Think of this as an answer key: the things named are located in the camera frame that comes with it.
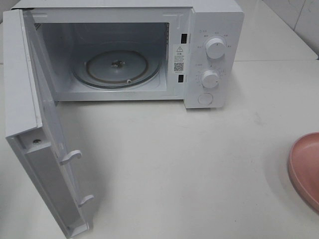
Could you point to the pink round plate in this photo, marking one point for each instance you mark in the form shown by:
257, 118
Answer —
303, 168

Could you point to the white microwave oven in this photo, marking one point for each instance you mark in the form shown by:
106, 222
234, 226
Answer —
65, 25

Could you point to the white round door button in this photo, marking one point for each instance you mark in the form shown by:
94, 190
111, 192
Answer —
205, 99

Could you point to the white microwave knob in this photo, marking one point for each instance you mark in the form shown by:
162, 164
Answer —
215, 47
210, 79

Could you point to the white microwave door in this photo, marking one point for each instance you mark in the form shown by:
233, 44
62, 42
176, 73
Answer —
32, 125

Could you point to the white warning label sticker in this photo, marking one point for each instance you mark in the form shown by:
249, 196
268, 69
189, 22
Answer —
179, 58

